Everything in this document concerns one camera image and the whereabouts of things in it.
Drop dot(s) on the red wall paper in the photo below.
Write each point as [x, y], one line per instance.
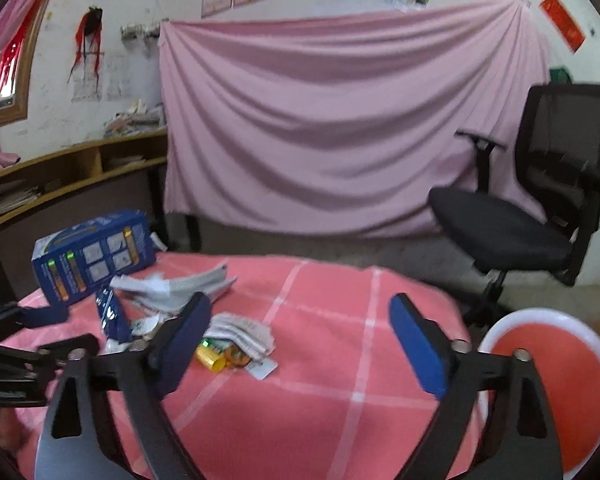
[562, 22]

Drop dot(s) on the blue cardboard box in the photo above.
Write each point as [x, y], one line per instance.
[95, 255]

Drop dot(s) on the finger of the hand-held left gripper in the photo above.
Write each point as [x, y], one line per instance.
[35, 355]
[42, 315]

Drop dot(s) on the pink hanging cloth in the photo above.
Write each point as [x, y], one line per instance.
[330, 120]

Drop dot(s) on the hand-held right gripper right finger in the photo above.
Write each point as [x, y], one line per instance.
[420, 350]

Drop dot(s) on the black mesh office chair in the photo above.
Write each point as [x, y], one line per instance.
[500, 230]

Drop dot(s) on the pile of papers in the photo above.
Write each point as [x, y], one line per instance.
[135, 120]

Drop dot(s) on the crumpled white wrapper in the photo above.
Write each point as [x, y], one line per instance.
[147, 325]

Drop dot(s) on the white folded paper booklet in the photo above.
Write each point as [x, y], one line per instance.
[190, 287]

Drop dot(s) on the wooden window frame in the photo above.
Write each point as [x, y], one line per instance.
[27, 50]

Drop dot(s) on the red tassel wall decoration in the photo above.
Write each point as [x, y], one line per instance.
[87, 35]

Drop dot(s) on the wooden shelf desk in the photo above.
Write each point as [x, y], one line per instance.
[80, 160]

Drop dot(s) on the orange wrapper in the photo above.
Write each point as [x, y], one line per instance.
[237, 357]

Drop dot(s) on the small white card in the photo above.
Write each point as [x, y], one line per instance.
[261, 368]

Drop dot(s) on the green tag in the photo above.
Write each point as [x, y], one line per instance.
[560, 75]

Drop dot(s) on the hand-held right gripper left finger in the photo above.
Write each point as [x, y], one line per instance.
[180, 347]

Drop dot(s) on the white wall drawing sheets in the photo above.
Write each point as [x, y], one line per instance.
[112, 77]

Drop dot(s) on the red basin with white rim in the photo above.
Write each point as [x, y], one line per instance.
[555, 385]

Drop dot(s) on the blue snack packet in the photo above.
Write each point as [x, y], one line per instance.
[111, 315]

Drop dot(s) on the pink checkered tablecloth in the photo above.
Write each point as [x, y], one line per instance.
[320, 350]

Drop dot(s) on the metal wall hook rack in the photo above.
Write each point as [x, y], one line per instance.
[135, 32]

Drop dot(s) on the stack of books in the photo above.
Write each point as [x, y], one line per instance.
[12, 200]

